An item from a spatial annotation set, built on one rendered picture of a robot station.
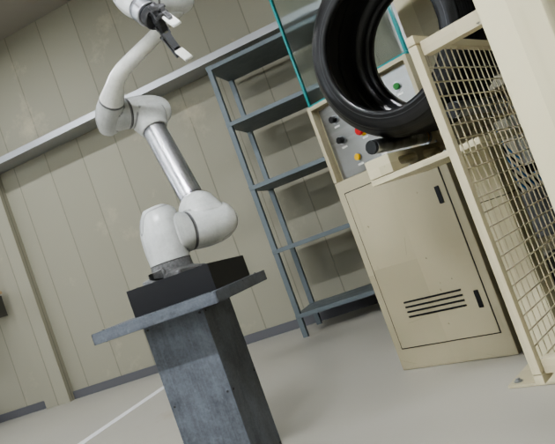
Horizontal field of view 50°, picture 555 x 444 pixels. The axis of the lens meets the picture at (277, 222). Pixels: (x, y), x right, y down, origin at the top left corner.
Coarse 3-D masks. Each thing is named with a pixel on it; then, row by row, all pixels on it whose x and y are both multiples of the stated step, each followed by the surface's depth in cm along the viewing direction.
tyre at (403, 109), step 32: (352, 0) 198; (384, 0) 200; (448, 0) 159; (320, 32) 187; (352, 32) 207; (480, 32) 162; (320, 64) 189; (352, 64) 209; (448, 64) 163; (480, 64) 166; (352, 96) 205; (384, 96) 207; (416, 96) 170; (448, 96) 167; (384, 128) 180; (416, 128) 176
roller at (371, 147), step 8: (416, 136) 200; (424, 136) 203; (368, 144) 183; (376, 144) 181; (384, 144) 184; (392, 144) 188; (400, 144) 192; (408, 144) 196; (416, 144) 202; (368, 152) 183; (376, 152) 182
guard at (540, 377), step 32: (416, 64) 114; (480, 96) 131; (448, 128) 113; (480, 128) 126; (480, 160) 122; (480, 192) 117; (512, 192) 128; (480, 224) 112; (512, 224) 123; (512, 288) 113; (512, 320) 112
